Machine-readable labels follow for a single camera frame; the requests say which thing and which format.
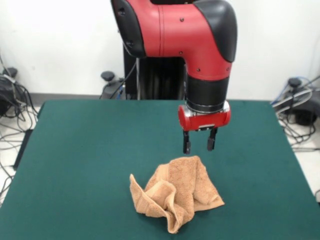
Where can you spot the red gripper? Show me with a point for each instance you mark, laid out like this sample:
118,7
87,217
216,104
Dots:
205,122

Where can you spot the tan terry towel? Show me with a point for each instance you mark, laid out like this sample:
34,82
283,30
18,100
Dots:
185,180

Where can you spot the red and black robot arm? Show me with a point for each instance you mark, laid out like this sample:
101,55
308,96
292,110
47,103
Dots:
175,30

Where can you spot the dark green tablecloth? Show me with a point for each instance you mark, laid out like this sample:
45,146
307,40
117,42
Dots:
75,162

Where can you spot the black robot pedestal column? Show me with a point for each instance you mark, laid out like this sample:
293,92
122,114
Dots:
157,80

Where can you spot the black pedestal foot with knob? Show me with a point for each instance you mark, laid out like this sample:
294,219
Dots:
108,76

